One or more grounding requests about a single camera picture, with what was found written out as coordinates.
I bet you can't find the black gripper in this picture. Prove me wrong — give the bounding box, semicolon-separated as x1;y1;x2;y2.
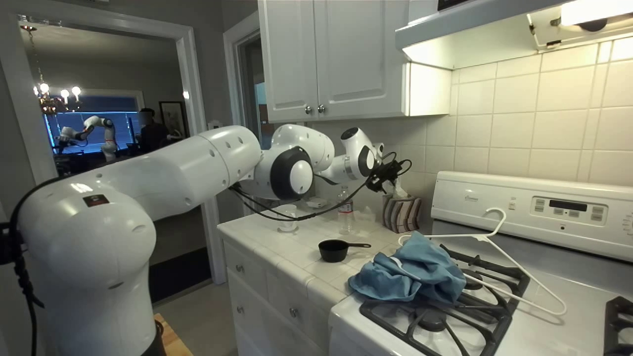
366;155;403;193

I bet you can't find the clear plastic water bottle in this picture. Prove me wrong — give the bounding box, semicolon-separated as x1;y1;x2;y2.
336;199;358;236

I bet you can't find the black measuring cup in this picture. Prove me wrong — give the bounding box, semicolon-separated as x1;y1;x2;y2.
316;236;374;264

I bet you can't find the blue cloth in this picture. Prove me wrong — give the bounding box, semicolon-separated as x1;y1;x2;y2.
346;232;468;308

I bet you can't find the white upper cabinet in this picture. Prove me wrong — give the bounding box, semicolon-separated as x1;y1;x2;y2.
255;0;455;124

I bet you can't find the white cabinet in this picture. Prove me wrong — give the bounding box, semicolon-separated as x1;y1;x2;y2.
255;0;455;124
219;234;336;356

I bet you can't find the white lower cabinet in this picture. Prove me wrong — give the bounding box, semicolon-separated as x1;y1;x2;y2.
219;234;336;356

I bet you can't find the white range hood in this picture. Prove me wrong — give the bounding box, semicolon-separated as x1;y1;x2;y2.
393;0;633;70

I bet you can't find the black stove grate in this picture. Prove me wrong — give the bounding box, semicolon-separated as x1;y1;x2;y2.
358;242;534;356
601;294;633;356

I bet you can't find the white gas stove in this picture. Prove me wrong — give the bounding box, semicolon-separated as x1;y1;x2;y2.
326;169;633;356

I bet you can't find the person in dark clothes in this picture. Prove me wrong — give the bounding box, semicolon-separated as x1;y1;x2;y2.
134;106;170;153

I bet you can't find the wooden board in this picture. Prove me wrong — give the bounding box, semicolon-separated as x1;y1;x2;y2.
152;310;197;356

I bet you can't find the chandelier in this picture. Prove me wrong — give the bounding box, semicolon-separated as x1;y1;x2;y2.
29;62;85;114

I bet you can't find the white wire hanger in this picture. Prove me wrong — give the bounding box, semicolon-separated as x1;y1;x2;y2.
397;205;569;317

